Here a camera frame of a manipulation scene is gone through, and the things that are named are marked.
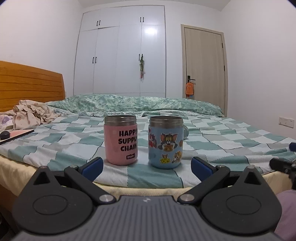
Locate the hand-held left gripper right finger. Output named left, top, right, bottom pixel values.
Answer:
left=177, top=157, right=264, bottom=206

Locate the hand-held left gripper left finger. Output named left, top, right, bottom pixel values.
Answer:
left=34, top=157, right=117, bottom=206

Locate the pink cup with black print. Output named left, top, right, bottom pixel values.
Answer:
left=103, top=115, right=139, bottom=166

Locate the blue cartoon cup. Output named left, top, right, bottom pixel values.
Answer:
left=148, top=116, right=189, bottom=169

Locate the green checkered blanket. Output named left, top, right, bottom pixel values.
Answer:
left=0, top=111, right=296, bottom=189

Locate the person's leg in pink clothing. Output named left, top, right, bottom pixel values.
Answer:
left=274, top=189, right=296, bottom=241

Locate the green floral duvet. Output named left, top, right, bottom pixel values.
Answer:
left=44, top=94, right=225, bottom=118

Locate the yellow mattress sheet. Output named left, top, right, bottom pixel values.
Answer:
left=0, top=155, right=292, bottom=202

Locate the orange hanging ornament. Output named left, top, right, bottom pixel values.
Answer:
left=185, top=80, right=195, bottom=100

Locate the crumpled beige cloth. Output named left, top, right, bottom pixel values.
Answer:
left=13, top=100, right=71, bottom=130

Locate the purple printed cloth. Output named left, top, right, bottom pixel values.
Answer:
left=0, top=113, right=17, bottom=133

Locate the wooden headboard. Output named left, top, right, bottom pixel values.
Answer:
left=0, top=61, right=65, bottom=113

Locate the wooden door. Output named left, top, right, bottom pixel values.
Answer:
left=181, top=24, right=228, bottom=117

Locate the green hanging tassel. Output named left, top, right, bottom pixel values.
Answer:
left=138, top=54, right=146, bottom=81

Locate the white wardrobe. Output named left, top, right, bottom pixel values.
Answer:
left=73, top=5, right=167, bottom=98

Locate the white wall socket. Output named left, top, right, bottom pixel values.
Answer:
left=279, top=116, right=295, bottom=128

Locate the wooden bed frame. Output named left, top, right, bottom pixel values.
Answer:
left=0, top=182, right=26, bottom=217

